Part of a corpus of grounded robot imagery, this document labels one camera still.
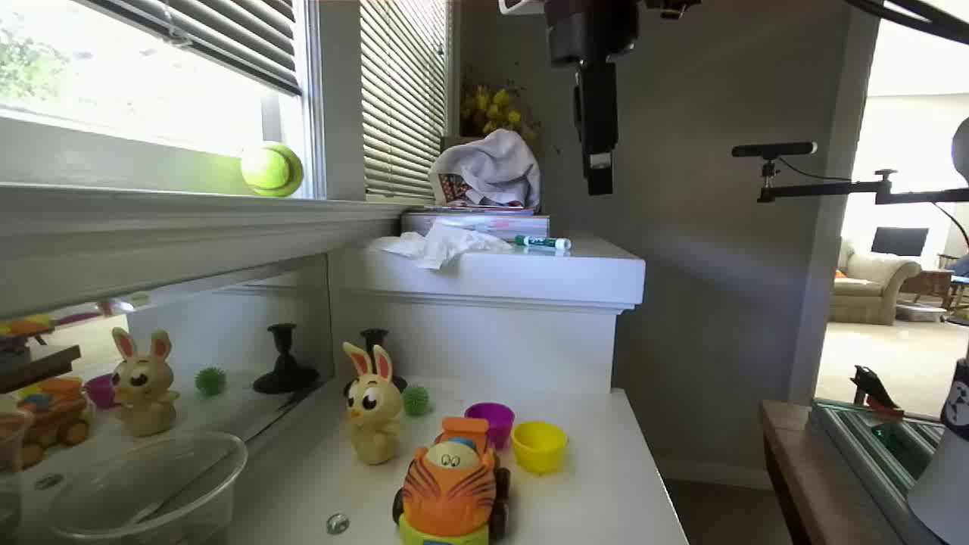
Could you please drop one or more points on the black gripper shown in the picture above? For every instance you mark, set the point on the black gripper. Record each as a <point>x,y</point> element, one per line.
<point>596,31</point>

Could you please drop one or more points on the magenta plastic cup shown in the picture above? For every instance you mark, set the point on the magenta plastic cup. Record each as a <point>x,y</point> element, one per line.
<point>492,421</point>

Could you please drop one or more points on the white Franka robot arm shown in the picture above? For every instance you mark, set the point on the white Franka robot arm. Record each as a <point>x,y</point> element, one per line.
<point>961,154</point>

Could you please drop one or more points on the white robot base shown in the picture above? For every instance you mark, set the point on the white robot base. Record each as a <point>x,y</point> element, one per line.
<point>949,487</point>

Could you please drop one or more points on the narrow white window blind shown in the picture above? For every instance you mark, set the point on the narrow white window blind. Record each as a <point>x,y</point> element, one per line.
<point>405,95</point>

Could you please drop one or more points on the white window sill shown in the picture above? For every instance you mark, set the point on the white window sill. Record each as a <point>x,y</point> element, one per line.
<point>151,238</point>

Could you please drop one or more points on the yellow flowers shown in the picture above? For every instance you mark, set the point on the yellow flowers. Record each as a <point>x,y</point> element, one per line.
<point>494,110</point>

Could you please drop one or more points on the white printed bag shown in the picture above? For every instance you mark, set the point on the white printed bag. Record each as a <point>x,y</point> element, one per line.
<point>494,168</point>

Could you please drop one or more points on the teal tube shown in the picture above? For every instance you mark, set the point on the teal tube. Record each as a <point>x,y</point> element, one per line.
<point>540,243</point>

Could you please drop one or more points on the crumpled white cloth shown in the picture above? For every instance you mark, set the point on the crumpled white cloth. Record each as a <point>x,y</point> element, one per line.
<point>440,247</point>

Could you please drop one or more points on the white cabinet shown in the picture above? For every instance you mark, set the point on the white cabinet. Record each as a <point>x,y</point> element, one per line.
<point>486,313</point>

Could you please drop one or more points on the black candlestick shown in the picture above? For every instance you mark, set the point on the black candlestick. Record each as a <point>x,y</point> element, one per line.
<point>378,338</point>

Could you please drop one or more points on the beige couch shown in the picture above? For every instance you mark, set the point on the beige couch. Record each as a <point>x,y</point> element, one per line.
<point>872,288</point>

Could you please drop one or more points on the dark monitor screen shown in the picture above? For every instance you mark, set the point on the dark monitor screen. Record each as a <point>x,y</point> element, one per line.
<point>899,239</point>

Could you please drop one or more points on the yellow plastic cup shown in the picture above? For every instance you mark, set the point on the yellow plastic cup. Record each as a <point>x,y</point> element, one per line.
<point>540,447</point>

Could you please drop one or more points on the yellow-green tennis ball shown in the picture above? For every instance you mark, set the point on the yellow-green tennis ball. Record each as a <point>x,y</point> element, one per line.
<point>272,171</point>

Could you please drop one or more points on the green pompom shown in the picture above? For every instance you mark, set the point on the green pompom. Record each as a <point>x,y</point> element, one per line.
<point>417,402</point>

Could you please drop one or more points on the beige bunny toy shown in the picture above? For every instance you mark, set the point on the beige bunny toy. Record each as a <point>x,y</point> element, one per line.
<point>374,414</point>

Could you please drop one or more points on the dark bird figurine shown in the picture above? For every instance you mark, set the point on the dark bird figurine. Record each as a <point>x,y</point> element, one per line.
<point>872,396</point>

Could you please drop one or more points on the brown wooden table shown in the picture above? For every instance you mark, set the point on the brown wooden table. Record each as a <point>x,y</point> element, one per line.
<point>798,465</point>

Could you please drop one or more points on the orange tiger toy car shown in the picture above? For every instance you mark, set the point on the orange tiger toy car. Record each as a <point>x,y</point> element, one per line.
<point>451,488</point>

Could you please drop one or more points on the green framed tray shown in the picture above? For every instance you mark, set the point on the green framed tray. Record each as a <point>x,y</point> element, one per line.
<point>879,455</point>

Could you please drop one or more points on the clear plastic container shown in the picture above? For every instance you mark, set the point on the clear plastic container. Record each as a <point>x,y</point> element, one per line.
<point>151,495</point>

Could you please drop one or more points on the black bar camera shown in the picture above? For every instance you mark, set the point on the black bar camera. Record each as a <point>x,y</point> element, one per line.
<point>775,149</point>

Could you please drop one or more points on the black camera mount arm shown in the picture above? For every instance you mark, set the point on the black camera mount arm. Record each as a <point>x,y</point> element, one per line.
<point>838,189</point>

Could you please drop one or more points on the wall mirror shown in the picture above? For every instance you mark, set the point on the wall mirror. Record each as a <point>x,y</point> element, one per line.
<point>232,322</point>

